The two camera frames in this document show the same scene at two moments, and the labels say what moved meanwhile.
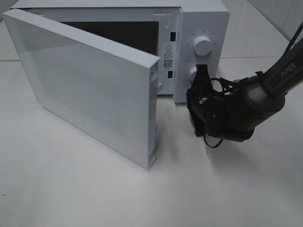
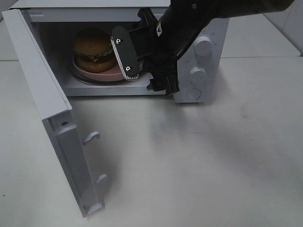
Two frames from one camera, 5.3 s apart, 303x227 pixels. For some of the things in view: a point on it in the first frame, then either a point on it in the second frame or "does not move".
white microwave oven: (183, 35) does not move
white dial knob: (202, 46) does not move
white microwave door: (109, 92) → (53, 106)
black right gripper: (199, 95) → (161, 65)
